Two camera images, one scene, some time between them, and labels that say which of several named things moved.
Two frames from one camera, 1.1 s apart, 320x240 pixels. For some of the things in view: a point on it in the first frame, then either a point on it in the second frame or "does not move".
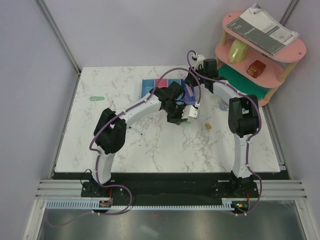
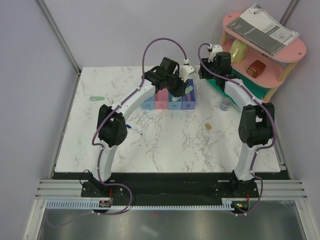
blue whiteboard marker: [135, 130] does not move
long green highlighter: [186, 123] to [187, 90]
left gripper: [179, 119] to [180, 91]
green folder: [241, 83] does not move
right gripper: [189, 79] to [201, 72]
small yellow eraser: [208, 126] does not move
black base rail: [170, 185] does not move
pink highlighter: [189, 89] to [188, 97]
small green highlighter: [95, 98] does not move
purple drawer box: [187, 99] does not move
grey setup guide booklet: [261, 28] does not move
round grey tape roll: [223, 108] does not move
